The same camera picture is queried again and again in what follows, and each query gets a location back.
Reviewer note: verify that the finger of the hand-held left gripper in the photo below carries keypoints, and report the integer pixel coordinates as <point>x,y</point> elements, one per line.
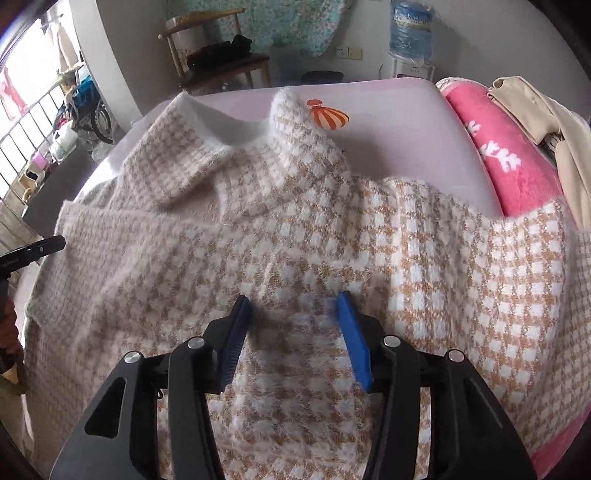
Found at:
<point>32,254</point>

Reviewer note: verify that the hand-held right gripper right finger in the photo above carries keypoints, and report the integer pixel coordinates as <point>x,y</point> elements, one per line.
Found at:
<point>353,332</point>

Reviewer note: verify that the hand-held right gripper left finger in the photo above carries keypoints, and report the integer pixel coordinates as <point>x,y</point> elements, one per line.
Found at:
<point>240,332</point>

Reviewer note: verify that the beige white checked sweater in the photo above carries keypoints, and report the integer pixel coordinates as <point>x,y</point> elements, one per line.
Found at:
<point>277,230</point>

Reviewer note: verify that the beige clothes pile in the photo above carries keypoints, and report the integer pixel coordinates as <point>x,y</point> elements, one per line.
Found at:
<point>531,106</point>

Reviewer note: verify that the person's left hand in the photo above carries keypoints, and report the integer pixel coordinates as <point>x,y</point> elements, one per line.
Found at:
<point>6,332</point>

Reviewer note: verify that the metal balcony railing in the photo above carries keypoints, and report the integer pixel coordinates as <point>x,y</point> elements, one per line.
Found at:
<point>27,134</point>

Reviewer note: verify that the bicycle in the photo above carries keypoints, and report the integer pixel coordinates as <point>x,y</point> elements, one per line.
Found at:
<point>97,115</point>

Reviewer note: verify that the bed with pink printed sheet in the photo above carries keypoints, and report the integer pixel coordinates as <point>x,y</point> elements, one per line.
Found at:
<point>392,138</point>

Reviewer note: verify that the pink flower print blanket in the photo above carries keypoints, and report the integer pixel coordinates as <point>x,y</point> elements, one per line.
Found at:
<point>498,152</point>

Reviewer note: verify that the black trash bin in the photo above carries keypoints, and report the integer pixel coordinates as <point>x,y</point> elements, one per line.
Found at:
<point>323,77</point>

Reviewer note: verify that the wooden chair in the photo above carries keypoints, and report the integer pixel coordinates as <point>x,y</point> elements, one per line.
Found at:
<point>221,69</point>

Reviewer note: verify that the white water dispenser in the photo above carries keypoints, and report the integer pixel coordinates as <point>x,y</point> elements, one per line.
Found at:
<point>406,71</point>

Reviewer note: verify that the black bag on chair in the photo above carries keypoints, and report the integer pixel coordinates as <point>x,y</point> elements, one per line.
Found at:
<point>217,50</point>

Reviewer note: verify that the blue water bottle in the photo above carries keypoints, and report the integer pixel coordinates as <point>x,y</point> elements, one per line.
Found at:
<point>411,32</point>

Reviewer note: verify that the teal floral hanging cloth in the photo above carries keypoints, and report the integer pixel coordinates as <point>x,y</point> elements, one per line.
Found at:
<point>277,23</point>

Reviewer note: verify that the wall socket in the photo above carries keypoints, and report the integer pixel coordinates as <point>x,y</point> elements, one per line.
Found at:
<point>348,53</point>

